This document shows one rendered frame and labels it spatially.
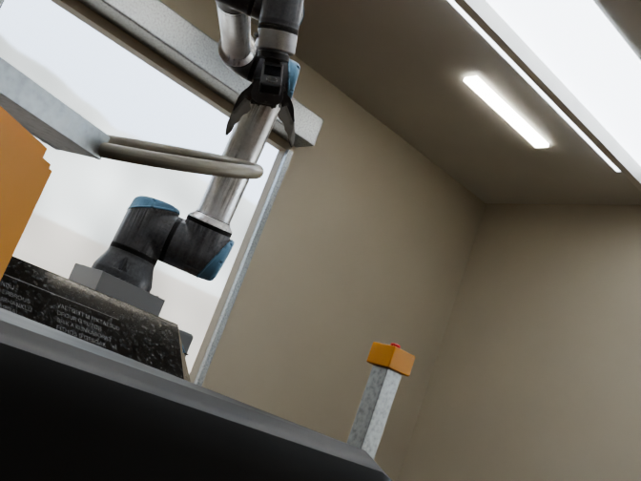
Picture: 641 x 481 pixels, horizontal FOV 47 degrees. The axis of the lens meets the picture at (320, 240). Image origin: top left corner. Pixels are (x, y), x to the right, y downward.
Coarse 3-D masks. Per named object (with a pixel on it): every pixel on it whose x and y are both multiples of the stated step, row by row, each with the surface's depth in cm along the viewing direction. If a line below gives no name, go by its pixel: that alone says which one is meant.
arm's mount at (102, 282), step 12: (72, 276) 225; (84, 276) 219; (96, 276) 213; (108, 276) 212; (96, 288) 210; (108, 288) 212; (120, 288) 215; (132, 288) 217; (120, 300) 215; (132, 300) 217; (144, 300) 220; (156, 300) 222; (156, 312) 223
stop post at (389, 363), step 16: (384, 352) 265; (400, 352) 265; (384, 368) 265; (400, 368) 265; (368, 384) 268; (384, 384) 263; (368, 400) 264; (384, 400) 264; (368, 416) 261; (384, 416) 264; (352, 432) 263; (368, 432) 259; (368, 448) 260
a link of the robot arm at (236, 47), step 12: (216, 0) 174; (228, 0) 172; (240, 0) 171; (252, 0) 171; (228, 12) 180; (240, 12) 180; (228, 24) 189; (240, 24) 190; (228, 36) 200; (240, 36) 200; (228, 48) 211; (240, 48) 210; (252, 48) 223; (228, 60) 222; (240, 60) 222; (252, 60) 225; (240, 72) 228
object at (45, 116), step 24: (0, 72) 118; (0, 96) 121; (24, 96) 123; (48, 96) 127; (24, 120) 132; (48, 120) 128; (72, 120) 133; (48, 144) 144; (72, 144) 137; (96, 144) 140
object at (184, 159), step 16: (112, 144) 141; (128, 144) 182; (144, 144) 184; (160, 144) 185; (128, 160) 140; (144, 160) 140; (160, 160) 141; (176, 160) 142; (192, 160) 143; (208, 160) 146; (224, 160) 181; (240, 160) 177; (224, 176) 149; (240, 176) 152; (256, 176) 158
